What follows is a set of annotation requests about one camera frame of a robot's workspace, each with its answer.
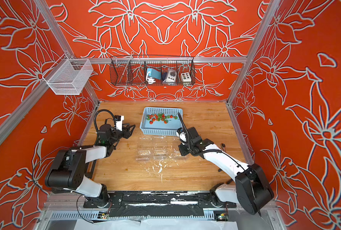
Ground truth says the clear plastic clamshell container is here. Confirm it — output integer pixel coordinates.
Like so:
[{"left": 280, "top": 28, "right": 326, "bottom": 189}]
[{"left": 170, "top": 145, "right": 188, "bottom": 161}]

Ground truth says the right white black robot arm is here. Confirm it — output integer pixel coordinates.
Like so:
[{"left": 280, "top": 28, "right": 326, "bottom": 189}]
[{"left": 177, "top": 127, "right": 274, "bottom": 215}]

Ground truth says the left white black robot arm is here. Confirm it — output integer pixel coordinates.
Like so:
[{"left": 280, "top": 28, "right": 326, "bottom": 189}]
[{"left": 45, "top": 109, "right": 136, "bottom": 208}]

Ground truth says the light blue perforated plastic basket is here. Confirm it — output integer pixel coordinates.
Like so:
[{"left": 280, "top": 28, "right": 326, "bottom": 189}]
[{"left": 140, "top": 107, "right": 183, "bottom": 136}]

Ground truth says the metal spoon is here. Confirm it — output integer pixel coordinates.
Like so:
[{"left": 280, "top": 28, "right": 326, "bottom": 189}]
[{"left": 221, "top": 143, "right": 226, "bottom": 152}]

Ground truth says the clear clamshell container middle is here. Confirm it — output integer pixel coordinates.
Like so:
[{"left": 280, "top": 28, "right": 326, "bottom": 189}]
[{"left": 153, "top": 147, "right": 169, "bottom": 161}]

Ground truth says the blue white device in basket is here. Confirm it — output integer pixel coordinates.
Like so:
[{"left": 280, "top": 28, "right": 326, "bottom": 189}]
[{"left": 146, "top": 68, "right": 161, "bottom": 84}]

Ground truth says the white button box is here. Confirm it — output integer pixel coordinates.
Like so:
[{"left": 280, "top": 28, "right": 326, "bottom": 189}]
[{"left": 180, "top": 72, "right": 192, "bottom": 85}]

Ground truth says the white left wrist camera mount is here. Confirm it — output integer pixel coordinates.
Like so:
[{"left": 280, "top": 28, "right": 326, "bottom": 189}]
[{"left": 114, "top": 115, "right": 124, "bottom": 131}]

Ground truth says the black wire wall basket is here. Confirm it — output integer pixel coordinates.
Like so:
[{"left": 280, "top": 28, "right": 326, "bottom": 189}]
[{"left": 110, "top": 55, "right": 196, "bottom": 86}]

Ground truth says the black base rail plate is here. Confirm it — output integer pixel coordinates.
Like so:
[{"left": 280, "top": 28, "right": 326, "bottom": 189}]
[{"left": 83, "top": 191, "right": 237, "bottom": 220}]

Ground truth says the clear acrylic wall box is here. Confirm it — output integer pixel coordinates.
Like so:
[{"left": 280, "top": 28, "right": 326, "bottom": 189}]
[{"left": 43, "top": 59, "right": 93, "bottom": 95}]

